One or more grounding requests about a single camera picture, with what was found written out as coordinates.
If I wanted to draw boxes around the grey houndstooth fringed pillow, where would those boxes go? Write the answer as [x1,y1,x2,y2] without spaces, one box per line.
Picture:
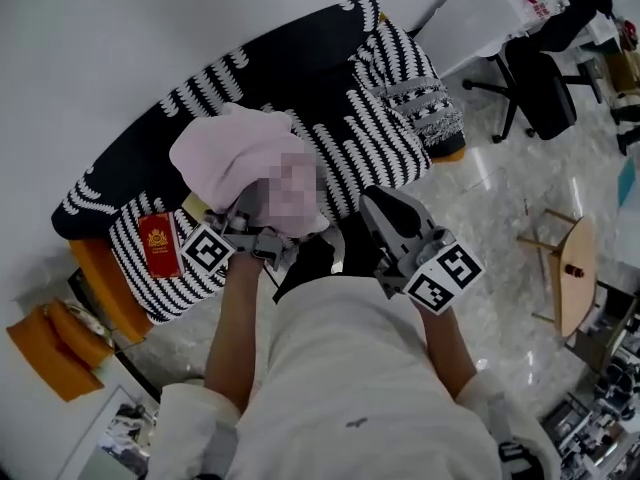
[368,76,467,150]

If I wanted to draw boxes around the black white patterned fabric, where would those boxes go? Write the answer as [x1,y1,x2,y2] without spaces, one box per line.
[49,0,469,342]

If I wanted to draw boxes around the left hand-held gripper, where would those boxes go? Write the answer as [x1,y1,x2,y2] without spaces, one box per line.
[178,207,302,278]

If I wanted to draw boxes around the orange cushion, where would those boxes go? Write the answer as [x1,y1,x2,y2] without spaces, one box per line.
[4,299,117,404]

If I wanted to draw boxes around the person's right forearm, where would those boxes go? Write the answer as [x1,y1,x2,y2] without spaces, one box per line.
[409,297,480,403]

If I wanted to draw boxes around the pink cloth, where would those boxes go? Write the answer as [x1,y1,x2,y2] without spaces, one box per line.
[168,101,332,237]

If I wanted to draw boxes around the person's white shirt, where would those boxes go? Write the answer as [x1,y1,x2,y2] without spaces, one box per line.
[148,272,562,480]

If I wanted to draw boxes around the framed picture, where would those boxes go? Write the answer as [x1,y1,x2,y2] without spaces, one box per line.
[68,384,162,480]

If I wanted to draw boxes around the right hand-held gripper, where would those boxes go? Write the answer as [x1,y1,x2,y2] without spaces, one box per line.
[358,185,487,316]

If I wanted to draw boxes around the black office chair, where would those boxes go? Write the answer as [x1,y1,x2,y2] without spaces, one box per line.
[461,37,607,144]

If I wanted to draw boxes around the cardboard box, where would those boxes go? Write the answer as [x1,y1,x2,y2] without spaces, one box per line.
[606,46,640,95]

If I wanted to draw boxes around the person's black trousers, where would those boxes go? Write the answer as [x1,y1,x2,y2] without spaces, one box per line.
[272,211,384,305]

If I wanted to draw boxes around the black jacket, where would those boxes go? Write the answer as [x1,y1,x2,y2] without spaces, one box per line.
[539,0,615,54]

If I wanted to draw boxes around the red book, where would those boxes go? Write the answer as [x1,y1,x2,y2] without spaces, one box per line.
[136,211,184,280]

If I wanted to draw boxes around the white table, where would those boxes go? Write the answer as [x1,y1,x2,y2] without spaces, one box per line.
[413,0,539,80]

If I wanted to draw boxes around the person's left forearm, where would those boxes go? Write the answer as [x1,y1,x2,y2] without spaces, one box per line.
[202,251,265,415]

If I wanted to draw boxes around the round wooden side table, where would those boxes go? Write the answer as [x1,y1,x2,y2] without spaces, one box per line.
[516,207,600,340]

